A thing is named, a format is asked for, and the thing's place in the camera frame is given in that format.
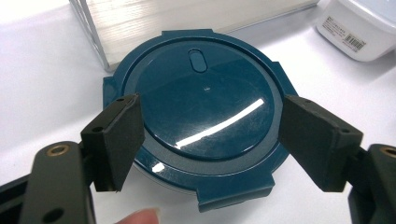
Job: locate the white rectangular plastic container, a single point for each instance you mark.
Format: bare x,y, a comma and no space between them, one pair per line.
364,25

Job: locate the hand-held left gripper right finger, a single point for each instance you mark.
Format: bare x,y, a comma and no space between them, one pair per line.
314,140

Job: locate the round container with blue lid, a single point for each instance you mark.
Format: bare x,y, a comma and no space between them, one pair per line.
205,112

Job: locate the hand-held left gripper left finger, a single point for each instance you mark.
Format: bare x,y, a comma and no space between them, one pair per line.
115,146

